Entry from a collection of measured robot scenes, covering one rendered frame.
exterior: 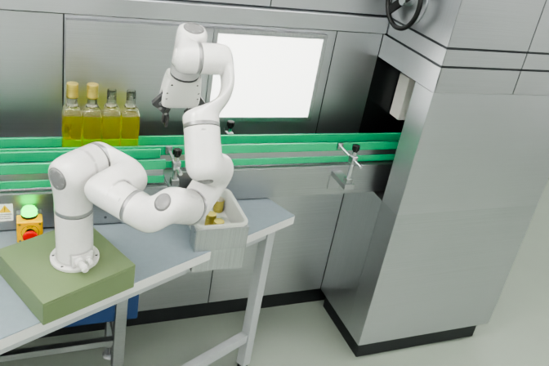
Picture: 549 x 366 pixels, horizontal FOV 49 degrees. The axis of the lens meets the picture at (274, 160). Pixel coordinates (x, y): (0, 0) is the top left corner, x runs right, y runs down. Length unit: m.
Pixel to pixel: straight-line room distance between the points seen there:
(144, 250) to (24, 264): 0.36
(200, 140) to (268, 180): 0.83
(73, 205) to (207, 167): 0.39
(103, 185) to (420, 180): 1.23
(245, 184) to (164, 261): 0.47
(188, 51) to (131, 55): 0.63
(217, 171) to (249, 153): 0.75
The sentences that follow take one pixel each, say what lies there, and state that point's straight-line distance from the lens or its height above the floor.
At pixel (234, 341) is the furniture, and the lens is 2.41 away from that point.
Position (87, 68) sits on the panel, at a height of 1.17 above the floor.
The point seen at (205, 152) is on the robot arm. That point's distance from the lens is 1.36.
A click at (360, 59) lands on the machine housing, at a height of 1.23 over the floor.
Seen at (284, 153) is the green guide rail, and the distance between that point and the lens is 2.17.
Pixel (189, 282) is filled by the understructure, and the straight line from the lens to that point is 2.61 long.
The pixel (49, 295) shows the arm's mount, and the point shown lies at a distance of 1.62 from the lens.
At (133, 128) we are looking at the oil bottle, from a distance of 1.97.
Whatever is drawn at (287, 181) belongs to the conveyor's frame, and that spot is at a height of 0.82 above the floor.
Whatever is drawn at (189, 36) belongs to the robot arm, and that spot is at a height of 1.45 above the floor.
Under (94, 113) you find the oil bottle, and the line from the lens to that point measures 1.93.
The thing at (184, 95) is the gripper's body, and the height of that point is 1.27.
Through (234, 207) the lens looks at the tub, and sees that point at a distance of 1.98.
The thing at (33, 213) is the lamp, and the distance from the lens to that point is 1.87.
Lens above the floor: 1.85
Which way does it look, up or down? 26 degrees down
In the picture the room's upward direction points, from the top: 10 degrees clockwise
